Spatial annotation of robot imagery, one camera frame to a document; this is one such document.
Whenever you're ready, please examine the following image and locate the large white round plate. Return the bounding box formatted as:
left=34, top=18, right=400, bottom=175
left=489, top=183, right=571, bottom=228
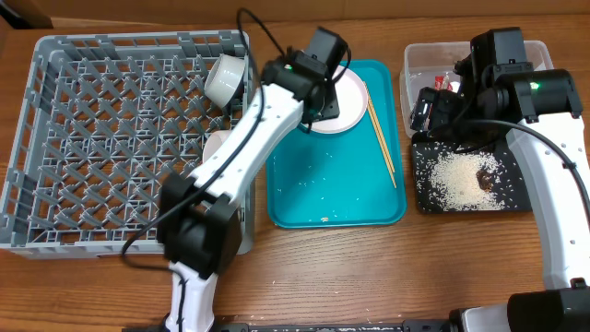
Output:
left=312, top=69, right=368, bottom=134

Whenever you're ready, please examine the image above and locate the red snack wrapper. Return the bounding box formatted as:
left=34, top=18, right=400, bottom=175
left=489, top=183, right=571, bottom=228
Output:
left=434, top=75, right=453, bottom=90

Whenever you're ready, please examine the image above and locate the wooden chopstick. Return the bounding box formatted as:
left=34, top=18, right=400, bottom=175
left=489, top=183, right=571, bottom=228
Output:
left=366, top=96, right=395, bottom=175
left=362, top=81, right=398, bottom=189

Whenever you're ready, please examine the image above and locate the grey round bowl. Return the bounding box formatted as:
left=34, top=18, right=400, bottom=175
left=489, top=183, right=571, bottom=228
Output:
left=204, top=54, right=246, bottom=108

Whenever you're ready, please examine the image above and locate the pink bowl with food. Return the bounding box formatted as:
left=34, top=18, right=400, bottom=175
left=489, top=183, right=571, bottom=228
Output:
left=202, top=130, right=231, bottom=163

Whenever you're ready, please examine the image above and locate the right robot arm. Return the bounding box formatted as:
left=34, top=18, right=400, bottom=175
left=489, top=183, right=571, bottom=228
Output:
left=411, top=65, right=589, bottom=331

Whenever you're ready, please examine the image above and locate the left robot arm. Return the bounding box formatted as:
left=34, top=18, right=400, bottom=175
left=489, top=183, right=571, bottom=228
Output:
left=158, top=51, right=342, bottom=331

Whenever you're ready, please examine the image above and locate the clear plastic waste bin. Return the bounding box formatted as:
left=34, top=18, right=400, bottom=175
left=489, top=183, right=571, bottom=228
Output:
left=400, top=41, right=552, bottom=136

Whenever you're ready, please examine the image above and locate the spilled rice pile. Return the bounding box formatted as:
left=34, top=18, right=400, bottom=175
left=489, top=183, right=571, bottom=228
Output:
left=414, top=140, right=517, bottom=212

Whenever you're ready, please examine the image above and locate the teal plastic serving tray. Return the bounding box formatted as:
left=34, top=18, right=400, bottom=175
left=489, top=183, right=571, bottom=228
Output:
left=265, top=60, right=407, bottom=229

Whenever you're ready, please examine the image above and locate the brown food lump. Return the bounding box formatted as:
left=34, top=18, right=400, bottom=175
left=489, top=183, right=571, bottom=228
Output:
left=476, top=169, right=494, bottom=192

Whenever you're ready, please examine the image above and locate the black rectangular tray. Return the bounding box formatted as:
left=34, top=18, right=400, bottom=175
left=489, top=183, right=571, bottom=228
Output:
left=410, top=130, right=536, bottom=214

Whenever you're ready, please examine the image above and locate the grey plastic dish rack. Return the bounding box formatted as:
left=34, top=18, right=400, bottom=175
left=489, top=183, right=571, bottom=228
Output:
left=1, top=30, right=252, bottom=259

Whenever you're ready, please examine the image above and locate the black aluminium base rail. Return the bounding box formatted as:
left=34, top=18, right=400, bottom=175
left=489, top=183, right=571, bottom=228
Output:
left=122, top=317, right=462, bottom=332

